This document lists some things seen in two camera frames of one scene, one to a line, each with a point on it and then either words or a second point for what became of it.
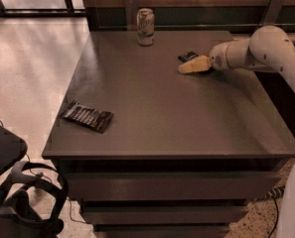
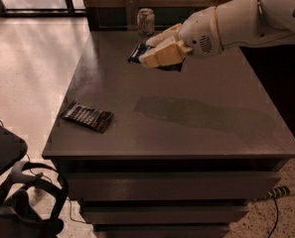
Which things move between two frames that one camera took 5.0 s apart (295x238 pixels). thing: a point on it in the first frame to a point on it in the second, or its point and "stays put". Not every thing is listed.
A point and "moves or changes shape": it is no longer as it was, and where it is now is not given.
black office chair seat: x=5 y=149 stays put
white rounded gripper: x=217 y=59 to x=199 y=32
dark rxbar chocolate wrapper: x=94 y=118 stays put
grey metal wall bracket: x=131 y=11 stays put
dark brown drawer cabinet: x=182 y=153 stays put
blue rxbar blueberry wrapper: x=187 y=56 moves or changes shape
